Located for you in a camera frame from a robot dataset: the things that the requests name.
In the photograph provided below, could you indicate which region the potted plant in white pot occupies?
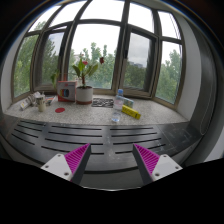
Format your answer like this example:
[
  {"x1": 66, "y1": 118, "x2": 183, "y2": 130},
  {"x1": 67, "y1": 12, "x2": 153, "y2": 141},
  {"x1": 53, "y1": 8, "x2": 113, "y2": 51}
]
[{"x1": 49, "y1": 55, "x2": 106, "y2": 106}]

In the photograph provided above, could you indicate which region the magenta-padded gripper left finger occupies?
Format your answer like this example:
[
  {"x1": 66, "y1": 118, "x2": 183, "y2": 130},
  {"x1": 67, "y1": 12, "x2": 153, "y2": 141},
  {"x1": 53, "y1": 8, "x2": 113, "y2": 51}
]
[{"x1": 40, "y1": 142, "x2": 92, "y2": 185}]

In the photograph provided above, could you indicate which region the black lattice trivet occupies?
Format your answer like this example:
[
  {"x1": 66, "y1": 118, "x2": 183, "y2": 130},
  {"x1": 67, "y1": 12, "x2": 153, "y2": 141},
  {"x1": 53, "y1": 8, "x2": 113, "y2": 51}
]
[{"x1": 91, "y1": 97, "x2": 115, "y2": 109}]

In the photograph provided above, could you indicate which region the long yellow box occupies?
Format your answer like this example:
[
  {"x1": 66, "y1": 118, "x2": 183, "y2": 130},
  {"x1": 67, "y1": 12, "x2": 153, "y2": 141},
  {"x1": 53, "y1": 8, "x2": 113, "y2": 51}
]
[{"x1": 121, "y1": 104, "x2": 142, "y2": 121}]

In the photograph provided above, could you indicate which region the light blue carton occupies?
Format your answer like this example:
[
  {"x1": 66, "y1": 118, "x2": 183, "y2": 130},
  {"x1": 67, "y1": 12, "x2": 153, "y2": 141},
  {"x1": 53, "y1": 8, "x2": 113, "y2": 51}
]
[{"x1": 122, "y1": 96, "x2": 135, "y2": 109}]

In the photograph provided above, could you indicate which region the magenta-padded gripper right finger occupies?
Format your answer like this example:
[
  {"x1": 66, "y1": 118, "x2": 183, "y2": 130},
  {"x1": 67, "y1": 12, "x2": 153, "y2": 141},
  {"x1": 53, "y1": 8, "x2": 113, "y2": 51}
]
[{"x1": 131, "y1": 143, "x2": 184, "y2": 186}]

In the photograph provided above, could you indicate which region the brown-framed bay window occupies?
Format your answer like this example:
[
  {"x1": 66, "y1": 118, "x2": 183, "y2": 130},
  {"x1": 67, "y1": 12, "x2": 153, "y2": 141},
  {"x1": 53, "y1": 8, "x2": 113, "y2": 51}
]
[{"x1": 11, "y1": 0, "x2": 186, "y2": 111}]

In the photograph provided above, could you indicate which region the dark box with coloured stripes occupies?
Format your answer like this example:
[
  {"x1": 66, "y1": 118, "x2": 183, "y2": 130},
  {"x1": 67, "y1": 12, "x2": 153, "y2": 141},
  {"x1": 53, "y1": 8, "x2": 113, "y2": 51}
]
[{"x1": 44, "y1": 95, "x2": 58, "y2": 107}]

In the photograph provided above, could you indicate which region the red and white filament box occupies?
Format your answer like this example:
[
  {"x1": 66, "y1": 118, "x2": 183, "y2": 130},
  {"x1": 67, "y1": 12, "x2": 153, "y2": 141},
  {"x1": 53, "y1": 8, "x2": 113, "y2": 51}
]
[{"x1": 56, "y1": 80, "x2": 78, "y2": 103}]

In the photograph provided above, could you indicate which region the white wrapped cable package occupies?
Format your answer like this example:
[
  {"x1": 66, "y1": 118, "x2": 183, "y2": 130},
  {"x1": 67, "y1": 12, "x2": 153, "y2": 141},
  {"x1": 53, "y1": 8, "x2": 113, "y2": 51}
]
[{"x1": 19, "y1": 92, "x2": 43, "y2": 111}]

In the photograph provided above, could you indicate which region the dark slatted radiator cover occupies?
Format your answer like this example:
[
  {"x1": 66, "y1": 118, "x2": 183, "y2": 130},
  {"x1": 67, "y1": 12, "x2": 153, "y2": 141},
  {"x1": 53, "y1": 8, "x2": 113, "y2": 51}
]
[{"x1": 0, "y1": 113, "x2": 204, "y2": 174}]

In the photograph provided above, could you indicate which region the clear blue-capped water bottle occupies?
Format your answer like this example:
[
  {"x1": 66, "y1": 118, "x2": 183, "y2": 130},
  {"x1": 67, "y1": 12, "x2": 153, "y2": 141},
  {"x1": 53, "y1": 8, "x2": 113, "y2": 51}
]
[{"x1": 111, "y1": 88, "x2": 125, "y2": 124}]

